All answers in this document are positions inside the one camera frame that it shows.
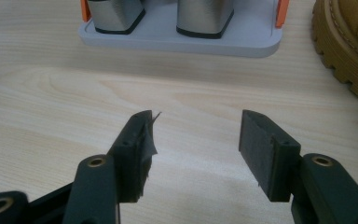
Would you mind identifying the black sandal with rhinestone strap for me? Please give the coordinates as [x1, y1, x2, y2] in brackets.
[86, 0, 147, 35]
[175, 0, 235, 40]

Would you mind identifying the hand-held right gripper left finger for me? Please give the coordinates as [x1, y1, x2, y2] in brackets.
[62, 110, 158, 224]

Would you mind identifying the tan suede lace-up boot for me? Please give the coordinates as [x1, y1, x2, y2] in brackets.
[310, 0, 358, 104]

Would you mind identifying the white two-tier shoe rack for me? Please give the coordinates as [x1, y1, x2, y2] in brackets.
[77, 0, 291, 59]

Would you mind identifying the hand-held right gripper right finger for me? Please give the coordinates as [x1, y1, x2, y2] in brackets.
[238, 109, 358, 224]

